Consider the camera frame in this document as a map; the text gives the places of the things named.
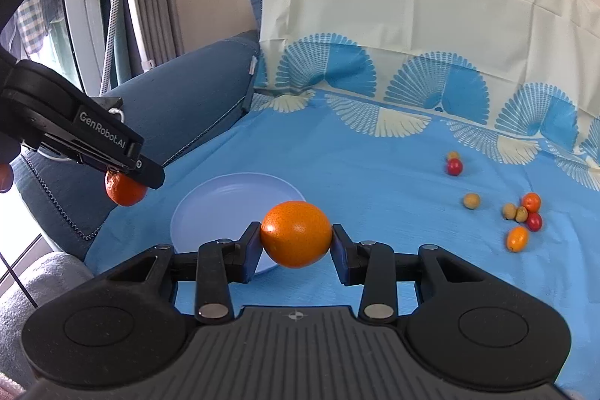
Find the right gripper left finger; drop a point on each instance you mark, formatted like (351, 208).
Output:
(220, 263)

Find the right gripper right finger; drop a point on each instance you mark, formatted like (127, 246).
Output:
(372, 265)

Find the large orange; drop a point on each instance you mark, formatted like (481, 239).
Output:
(296, 234)

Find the orange with stem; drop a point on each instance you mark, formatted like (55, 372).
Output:
(123, 190)

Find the tan longan single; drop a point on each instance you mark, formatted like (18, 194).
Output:
(471, 201)

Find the red cherry tomato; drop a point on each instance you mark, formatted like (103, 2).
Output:
(534, 221)
(454, 166)

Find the oval orange kumquat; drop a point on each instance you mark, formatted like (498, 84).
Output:
(517, 239)

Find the person left hand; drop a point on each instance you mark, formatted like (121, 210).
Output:
(4, 175)

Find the light blue plate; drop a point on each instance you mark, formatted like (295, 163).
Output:
(223, 207)

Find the blue sofa armrest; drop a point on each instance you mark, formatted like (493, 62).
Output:
(175, 107)

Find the tan longan cluster left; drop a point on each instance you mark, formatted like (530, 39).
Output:
(509, 211)

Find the tan longan cluster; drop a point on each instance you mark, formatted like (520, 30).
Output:
(521, 214)
(509, 211)

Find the tan longan cluster right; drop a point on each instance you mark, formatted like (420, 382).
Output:
(521, 214)

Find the small orange kumquat round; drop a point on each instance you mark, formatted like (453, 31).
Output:
(531, 202)

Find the blue patterned bed sheet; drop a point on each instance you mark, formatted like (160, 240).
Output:
(357, 104)

